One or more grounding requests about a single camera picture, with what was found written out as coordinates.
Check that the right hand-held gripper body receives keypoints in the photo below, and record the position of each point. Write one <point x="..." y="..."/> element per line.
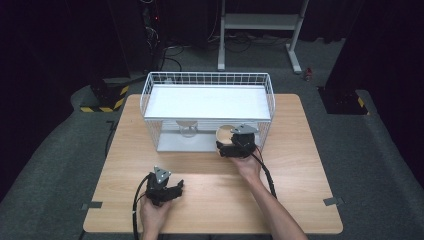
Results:
<point x="243" y="141"/>

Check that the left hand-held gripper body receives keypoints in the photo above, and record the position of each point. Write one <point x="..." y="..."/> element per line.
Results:
<point x="158" y="190"/>

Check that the cream mug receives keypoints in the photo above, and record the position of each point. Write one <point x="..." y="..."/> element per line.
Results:
<point x="225" y="135"/>

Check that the person's left hand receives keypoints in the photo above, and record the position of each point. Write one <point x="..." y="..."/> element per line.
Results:
<point x="153" y="213"/>

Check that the person's right hand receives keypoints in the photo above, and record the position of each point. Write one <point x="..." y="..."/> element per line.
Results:
<point x="248" y="166"/>

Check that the grey tape piece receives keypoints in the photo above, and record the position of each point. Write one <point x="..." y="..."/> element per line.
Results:
<point x="333" y="201"/>
<point x="91" y="205"/>

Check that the small red object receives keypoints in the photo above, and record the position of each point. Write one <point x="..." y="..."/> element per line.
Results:
<point x="308" y="74"/>

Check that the black yellow striped base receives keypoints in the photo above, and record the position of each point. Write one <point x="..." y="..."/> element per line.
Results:
<point x="106" y="98"/>
<point x="345" y="101"/>

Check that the white metal stand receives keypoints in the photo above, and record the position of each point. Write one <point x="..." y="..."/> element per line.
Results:
<point x="260" y="21"/>

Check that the black equipment rack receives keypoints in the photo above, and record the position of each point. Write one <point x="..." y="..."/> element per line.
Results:
<point x="151" y="30"/>

